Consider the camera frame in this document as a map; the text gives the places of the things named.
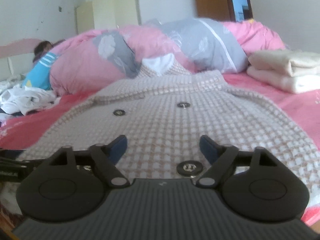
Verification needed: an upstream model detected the black coat button upper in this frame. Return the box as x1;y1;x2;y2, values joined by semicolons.
177;102;191;109

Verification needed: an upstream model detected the black coat button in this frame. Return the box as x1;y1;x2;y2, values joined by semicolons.
177;102;191;109
176;160;203;177
113;109;126;116

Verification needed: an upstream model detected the black coat button lower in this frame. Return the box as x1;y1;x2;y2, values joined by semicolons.
176;160;203;177

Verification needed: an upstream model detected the cream wardrobe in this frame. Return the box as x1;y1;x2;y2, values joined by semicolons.
76;0;141;34

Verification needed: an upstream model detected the pink grey floral duvet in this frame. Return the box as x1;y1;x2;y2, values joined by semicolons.
49;18;285;95

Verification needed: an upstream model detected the beige white houndstooth coat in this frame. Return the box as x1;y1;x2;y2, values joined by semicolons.
16;60;320;208

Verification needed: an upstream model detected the red pink bed sheet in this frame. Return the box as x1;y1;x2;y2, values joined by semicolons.
0;72;320;227

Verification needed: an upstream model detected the folded cream blanket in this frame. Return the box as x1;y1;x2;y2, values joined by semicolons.
247;49;319;94

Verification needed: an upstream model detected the pink headboard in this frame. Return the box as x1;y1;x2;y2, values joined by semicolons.
0;38;42;82

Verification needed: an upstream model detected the white crumpled clothes pile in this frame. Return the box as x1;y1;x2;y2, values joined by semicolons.
1;74;61;125

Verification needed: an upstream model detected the person in purple top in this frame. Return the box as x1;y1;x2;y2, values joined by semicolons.
33;40;65;65

